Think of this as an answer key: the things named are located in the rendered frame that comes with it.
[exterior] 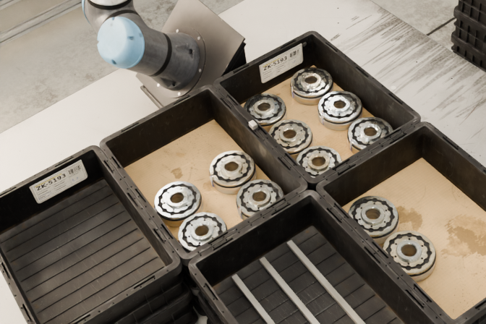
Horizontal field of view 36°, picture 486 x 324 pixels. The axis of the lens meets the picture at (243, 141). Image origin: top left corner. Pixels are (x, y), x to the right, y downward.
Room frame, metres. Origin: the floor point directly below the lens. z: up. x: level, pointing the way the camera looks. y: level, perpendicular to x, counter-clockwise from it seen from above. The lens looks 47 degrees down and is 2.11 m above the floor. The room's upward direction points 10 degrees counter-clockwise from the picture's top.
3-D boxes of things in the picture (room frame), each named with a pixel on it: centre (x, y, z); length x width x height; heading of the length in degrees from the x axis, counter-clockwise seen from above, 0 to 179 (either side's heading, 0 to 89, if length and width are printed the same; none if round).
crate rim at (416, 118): (1.20, -0.17, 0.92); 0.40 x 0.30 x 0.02; 26
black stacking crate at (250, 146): (1.07, 0.10, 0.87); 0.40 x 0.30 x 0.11; 26
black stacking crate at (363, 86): (1.20, -0.17, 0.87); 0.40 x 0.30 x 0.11; 26
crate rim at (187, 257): (1.07, 0.10, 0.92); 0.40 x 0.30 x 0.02; 26
